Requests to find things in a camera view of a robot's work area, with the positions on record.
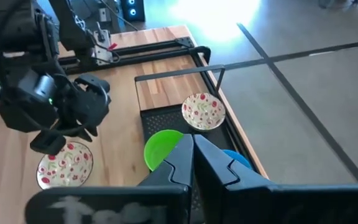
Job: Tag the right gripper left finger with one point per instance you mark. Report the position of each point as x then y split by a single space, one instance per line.
166 202

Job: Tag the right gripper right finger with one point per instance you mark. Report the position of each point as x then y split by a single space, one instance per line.
228 202

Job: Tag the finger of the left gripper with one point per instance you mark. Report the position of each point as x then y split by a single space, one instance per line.
92 102
47 143

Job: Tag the red floral print bowl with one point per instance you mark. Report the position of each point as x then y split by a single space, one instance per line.
68 169
203 111

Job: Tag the blue plastic mini bowl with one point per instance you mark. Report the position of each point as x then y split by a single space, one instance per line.
238 156

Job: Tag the green plastic mini bowl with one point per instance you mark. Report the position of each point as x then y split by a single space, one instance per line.
158 147

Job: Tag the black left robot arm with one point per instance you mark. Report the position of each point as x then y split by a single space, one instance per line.
11 28

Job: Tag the silver metal mounting plate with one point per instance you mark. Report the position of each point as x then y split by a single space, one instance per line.
102 53

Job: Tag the black mesh dish rack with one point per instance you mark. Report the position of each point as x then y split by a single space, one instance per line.
163 119

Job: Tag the black PC tower blue lights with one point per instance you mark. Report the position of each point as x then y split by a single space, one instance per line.
132 12

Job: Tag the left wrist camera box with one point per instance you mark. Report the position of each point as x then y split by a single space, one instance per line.
37 88

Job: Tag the black aluminium extrusion frame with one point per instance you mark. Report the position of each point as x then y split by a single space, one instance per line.
185 42

